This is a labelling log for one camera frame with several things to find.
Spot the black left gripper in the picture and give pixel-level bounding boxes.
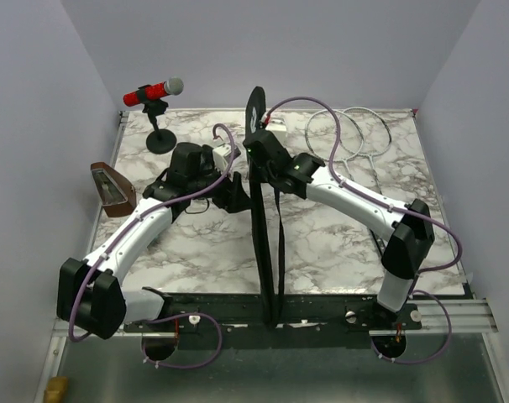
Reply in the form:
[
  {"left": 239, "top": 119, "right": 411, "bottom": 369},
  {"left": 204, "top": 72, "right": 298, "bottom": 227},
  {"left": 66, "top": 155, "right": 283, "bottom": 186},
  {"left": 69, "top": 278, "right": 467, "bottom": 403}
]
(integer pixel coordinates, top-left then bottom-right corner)
[{"left": 188, "top": 161, "right": 256, "bottom": 214}]

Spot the black racket bag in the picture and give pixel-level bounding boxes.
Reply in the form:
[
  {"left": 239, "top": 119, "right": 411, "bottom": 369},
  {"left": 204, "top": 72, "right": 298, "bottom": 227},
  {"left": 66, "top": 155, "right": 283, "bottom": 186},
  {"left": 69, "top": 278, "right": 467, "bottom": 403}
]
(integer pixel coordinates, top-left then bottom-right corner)
[{"left": 245, "top": 86, "right": 286, "bottom": 329}]

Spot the white badminton racket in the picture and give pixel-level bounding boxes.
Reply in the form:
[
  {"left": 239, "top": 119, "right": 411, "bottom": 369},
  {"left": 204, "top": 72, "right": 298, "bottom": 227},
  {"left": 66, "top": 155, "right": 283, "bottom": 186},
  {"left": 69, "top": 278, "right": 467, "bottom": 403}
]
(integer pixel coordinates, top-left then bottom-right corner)
[{"left": 304, "top": 110, "right": 364, "bottom": 179}]

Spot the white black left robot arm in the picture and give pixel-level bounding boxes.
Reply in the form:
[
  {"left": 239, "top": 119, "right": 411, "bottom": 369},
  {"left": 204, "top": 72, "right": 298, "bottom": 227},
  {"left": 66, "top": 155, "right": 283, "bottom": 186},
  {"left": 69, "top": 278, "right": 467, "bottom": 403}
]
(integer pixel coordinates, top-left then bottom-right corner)
[{"left": 56, "top": 142, "right": 250, "bottom": 339}]

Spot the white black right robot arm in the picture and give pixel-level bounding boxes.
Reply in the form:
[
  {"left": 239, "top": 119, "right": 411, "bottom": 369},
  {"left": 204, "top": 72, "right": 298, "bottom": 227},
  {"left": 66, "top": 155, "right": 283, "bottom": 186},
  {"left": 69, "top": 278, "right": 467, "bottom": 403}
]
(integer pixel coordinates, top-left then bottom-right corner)
[{"left": 244, "top": 129, "right": 435, "bottom": 329}]

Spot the silver badminton racket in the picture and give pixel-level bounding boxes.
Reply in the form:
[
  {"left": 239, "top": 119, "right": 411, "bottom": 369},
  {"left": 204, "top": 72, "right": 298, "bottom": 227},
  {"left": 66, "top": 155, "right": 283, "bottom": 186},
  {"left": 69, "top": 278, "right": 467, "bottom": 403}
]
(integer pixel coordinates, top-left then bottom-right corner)
[{"left": 338, "top": 107, "right": 393, "bottom": 194}]

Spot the brown wooden metronome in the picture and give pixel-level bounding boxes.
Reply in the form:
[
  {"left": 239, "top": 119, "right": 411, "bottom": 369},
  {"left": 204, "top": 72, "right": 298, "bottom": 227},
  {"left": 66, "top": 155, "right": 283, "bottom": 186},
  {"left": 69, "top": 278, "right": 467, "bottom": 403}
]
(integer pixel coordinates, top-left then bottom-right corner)
[{"left": 91, "top": 162, "right": 137, "bottom": 218}]

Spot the red microphone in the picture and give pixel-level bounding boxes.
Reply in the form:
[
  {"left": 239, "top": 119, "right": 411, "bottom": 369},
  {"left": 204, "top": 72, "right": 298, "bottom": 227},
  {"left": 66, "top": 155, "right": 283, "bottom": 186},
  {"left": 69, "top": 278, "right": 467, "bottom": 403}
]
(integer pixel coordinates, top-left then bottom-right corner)
[{"left": 123, "top": 77, "right": 184, "bottom": 107}]

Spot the brass floor fitting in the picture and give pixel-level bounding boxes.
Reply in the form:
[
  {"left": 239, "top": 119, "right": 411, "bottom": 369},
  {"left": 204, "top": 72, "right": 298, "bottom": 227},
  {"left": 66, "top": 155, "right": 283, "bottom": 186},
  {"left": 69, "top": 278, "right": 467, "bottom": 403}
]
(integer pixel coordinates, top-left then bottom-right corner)
[{"left": 42, "top": 376, "right": 69, "bottom": 403}]

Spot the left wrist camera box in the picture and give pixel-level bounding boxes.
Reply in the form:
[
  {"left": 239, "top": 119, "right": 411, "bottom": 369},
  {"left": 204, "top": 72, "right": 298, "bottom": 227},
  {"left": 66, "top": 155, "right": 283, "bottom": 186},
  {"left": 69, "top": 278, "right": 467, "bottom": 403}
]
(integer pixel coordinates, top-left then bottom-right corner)
[{"left": 212, "top": 144, "right": 232, "bottom": 172}]

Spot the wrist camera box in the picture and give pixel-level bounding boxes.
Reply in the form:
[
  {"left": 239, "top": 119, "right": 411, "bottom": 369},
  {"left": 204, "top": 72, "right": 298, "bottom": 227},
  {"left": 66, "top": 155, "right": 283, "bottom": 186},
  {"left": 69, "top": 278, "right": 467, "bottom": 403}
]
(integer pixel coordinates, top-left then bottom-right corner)
[
  {"left": 212, "top": 144, "right": 232, "bottom": 172},
  {"left": 265, "top": 118, "right": 288, "bottom": 145}
]

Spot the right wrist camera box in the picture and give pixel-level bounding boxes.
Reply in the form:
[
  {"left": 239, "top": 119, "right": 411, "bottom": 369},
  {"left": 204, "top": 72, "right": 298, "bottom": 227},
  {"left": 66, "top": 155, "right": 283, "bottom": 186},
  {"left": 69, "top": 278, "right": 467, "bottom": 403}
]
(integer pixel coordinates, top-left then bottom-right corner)
[{"left": 265, "top": 118, "right": 288, "bottom": 145}]

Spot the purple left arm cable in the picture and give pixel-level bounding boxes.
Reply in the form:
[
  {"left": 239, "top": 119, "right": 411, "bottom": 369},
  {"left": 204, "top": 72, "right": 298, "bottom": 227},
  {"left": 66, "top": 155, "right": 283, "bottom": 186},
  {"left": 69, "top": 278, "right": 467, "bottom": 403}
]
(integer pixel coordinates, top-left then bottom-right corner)
[{"left": 68, "top": 123, "right": 243, "bottom": 370}]

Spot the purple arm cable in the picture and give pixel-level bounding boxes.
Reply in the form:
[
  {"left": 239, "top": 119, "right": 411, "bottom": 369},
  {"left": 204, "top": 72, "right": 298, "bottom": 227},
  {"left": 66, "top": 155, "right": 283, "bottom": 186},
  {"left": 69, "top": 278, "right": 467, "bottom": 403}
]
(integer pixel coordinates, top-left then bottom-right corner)
[
  {"left": 68, "top": 123, "right": 243, "bottom": 370},
  {"left": 262, "top": 96, "right": 464, "bottom": 365}
]

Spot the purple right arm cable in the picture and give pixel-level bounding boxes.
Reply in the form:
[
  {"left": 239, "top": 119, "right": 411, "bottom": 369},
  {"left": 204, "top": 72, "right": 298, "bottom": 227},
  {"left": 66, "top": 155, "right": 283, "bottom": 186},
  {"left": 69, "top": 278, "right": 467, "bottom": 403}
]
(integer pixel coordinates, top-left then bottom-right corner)
[{"left": 262, "top": 96, "right": 464, "bottom": 365}]

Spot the black table edge rail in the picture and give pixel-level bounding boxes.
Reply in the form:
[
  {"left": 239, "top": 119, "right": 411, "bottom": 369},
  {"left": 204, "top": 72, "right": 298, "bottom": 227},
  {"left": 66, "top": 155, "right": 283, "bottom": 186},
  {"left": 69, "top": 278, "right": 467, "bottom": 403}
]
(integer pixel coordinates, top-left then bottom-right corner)
[{"left": 71, "top": 289, "right": 478, "bottom": 352}]

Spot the aluminium frame rail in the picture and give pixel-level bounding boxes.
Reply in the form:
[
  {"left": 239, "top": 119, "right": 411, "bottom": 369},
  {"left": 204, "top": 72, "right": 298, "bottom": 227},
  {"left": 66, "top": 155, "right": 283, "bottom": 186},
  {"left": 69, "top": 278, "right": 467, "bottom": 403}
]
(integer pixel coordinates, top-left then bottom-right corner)
[{"left": 52, "top": 298, "right": 499, "bottom": 337}]

